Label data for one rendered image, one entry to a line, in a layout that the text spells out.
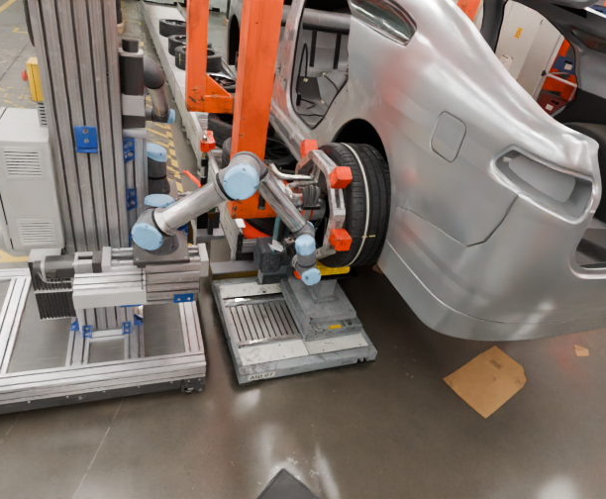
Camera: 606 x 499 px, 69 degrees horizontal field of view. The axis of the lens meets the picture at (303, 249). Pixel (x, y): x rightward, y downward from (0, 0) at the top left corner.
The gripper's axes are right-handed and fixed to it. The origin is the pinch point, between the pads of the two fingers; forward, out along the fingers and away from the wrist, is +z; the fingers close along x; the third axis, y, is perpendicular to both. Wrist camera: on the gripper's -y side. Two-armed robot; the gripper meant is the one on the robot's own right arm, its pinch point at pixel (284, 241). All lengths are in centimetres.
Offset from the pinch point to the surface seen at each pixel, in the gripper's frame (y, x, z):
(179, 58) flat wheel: -1, -25, 518
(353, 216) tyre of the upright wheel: 5.2, -33.3, -4.2
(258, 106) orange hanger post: 43, -14, 66
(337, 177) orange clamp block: 23.4, -29.2, 2.1
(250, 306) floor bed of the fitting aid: -72, 16, 47
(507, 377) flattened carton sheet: -119, -118, -37
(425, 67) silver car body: 67, -65, -10
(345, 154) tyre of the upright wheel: 27, -40, 17
